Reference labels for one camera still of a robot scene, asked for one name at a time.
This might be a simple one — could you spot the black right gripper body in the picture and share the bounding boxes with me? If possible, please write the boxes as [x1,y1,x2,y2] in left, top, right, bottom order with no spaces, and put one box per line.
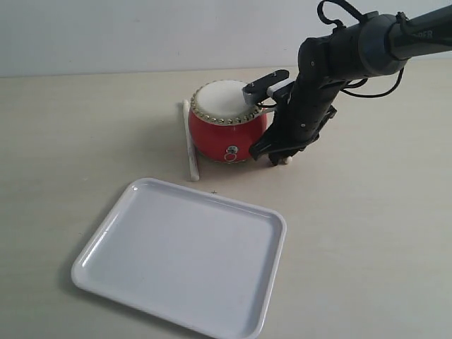
[263,78,336,155]

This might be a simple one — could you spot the white drumstick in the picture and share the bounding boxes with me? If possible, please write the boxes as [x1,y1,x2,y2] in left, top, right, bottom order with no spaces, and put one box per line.
[182,99,200,182]
[280,156,292,165]

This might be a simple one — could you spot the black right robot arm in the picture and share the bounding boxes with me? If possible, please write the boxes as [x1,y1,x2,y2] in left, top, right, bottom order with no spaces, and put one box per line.
[242,1,451,165]

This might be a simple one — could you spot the small red drum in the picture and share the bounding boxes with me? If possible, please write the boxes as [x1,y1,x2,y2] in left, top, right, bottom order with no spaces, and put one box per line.
[188,80,267,163]

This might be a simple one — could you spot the white plastic tray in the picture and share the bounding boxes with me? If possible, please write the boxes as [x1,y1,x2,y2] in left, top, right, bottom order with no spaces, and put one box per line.
[71,178,287,338]

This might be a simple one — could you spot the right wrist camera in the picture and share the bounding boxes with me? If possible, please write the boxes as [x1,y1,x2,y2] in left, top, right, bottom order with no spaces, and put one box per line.
[242,69,295,106]

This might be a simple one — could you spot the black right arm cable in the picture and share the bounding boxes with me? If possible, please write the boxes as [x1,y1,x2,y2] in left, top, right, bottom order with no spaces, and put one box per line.
[316,0,405,98]

